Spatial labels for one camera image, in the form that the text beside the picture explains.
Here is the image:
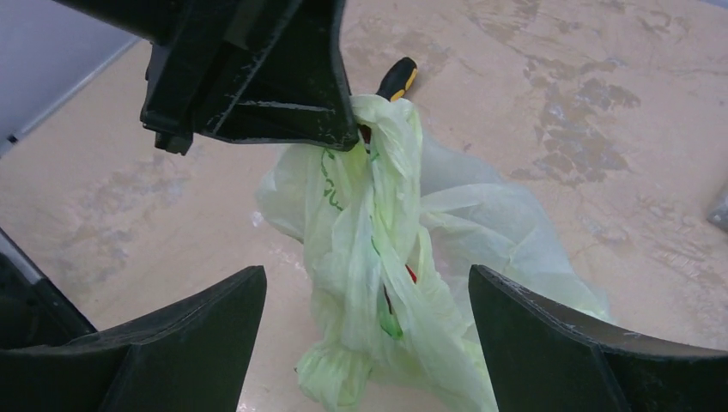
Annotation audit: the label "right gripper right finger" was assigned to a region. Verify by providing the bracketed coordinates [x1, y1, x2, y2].
[468, 265, 727, 411]

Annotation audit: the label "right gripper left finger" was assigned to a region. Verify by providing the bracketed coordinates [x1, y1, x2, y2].
[1, 266, 267, 411]

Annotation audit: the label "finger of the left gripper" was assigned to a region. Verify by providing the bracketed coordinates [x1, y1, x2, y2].
[65, 0, 358, 155]

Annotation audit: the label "light green plastic bag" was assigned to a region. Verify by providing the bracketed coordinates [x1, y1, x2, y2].
[256, 94, 610, 411]

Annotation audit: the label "red fake fruit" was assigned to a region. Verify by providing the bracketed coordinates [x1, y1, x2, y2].
[405, 264, 417, 284]

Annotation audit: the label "black yellow screwdriver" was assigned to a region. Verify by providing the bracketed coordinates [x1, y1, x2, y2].
[376, 57, 418, 101]

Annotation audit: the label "clear screw organizer box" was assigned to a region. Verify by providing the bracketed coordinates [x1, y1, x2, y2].
[706, 189, 728, 233]

